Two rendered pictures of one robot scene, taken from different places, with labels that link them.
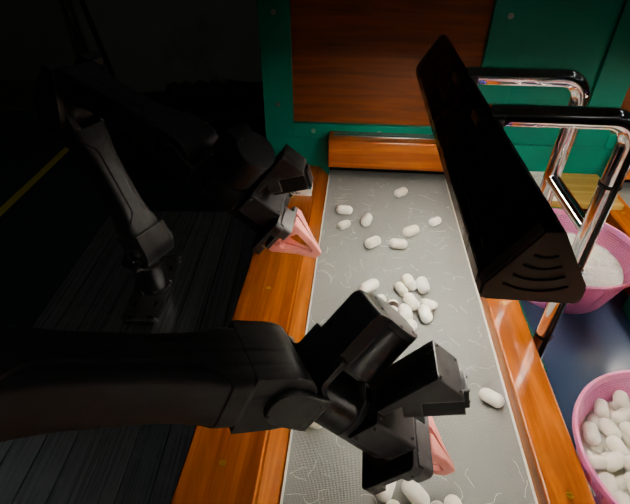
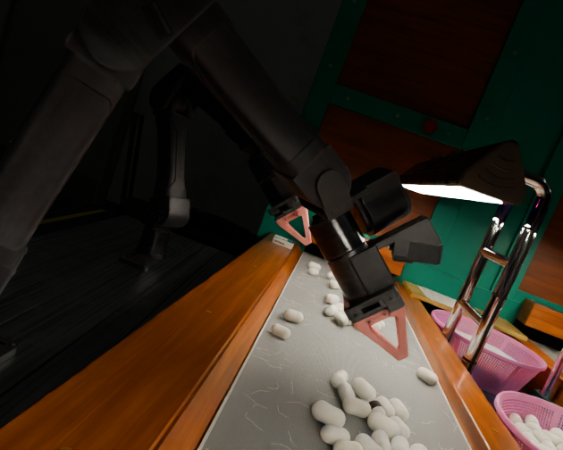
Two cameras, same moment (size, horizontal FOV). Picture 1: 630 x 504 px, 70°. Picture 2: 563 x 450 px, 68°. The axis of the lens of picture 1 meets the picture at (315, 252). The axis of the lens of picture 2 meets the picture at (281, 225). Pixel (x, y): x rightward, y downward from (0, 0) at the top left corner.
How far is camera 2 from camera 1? 0.41 m
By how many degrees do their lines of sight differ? 29
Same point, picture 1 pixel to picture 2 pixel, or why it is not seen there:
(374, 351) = (385, 199)
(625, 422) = (536, 429)
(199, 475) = (189, 309)
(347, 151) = not seen: hidden behind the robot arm
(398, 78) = not seen: hidden behind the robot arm
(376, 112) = not seen: hidden behind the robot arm
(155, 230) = (182, 202)
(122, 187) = (178, 161)
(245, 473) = (226, 322)
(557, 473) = (483, 418)
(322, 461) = (284, 354)
